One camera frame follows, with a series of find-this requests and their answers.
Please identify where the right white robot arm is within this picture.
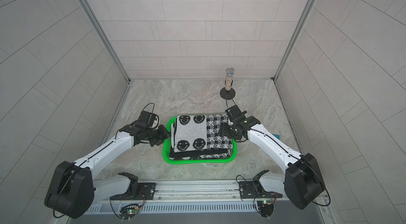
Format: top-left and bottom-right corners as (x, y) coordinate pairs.
(219, 116), (326, 210)

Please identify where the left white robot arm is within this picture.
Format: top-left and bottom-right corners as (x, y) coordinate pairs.
(44, 124), (170, 219)

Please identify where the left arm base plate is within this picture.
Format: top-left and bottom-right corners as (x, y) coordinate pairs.
(110, 183), (156, 201)

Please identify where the aluminium mounting rail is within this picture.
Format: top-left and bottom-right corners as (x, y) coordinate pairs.
(93, 176), (288, 203)

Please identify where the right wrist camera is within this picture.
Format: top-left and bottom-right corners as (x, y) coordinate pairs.
(225, 105), (247, 124)

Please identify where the green plastic basket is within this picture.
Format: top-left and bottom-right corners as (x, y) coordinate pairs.
(162, 115), (238, 165)

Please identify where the left circuit board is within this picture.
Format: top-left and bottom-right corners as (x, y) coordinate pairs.
(119, 203), (140, 222)

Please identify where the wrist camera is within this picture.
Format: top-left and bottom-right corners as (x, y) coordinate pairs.
(225, 105), (247, 124)
(137, 110), (159, 128)

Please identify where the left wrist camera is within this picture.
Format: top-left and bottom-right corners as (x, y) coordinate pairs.
(137, 110), (159, 128)

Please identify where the circuit board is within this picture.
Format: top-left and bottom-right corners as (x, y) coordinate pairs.
(119, 203), (140, 222)
(256, 201), (274, 218)

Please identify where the black white houndstooth scarf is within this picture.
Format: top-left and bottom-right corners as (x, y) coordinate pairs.
(169, 113), (234, 161)

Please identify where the right circuit board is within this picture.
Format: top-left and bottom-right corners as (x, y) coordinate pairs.
(256, 201), (274, 218)

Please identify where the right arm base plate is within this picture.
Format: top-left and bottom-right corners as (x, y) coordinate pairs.
(238, 181), (265, 199)

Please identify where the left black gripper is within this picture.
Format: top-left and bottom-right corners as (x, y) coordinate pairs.
(145, 124), (174, 146)

